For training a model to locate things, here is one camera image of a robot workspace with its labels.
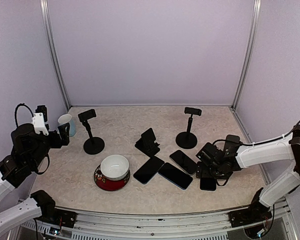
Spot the camera cable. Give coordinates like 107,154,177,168
211,138,256,151
14,102,36,128

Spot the right aluminium frame post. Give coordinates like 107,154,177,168
231,0,262,112

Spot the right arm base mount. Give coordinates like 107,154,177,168
228,187,273,228

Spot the light blue mug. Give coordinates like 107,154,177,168
57,113,77,137

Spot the aluminium frame post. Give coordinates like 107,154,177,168
231,0,262,112
40,0,72,111

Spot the black pole phone stand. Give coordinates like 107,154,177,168
78,109,105,155
175,107,202,150

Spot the black folding phone stand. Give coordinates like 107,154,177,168
134,127,160,158

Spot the left camera cable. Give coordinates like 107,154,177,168
14,102,36,128

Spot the white ceramic bowl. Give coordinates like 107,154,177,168
100,154,130,181

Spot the blue-edged black smartphone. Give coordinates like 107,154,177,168
158,162,193,190

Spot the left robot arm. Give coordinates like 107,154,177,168
0,123,70,237

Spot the silver-edged black smartphone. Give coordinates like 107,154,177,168
169,150,197,176

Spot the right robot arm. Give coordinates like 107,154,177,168
196,124,300,222

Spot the left aluminium frame post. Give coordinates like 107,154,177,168
40,0,72,111

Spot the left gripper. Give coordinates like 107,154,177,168
29,122,70,168

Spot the round-base plate phone stand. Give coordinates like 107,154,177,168
224,134,241,149

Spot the red floral plate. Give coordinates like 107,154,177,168
93,165,131,192

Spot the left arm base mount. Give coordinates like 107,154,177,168
30,190,77,229

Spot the right camera cable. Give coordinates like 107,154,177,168
211,138,256,151

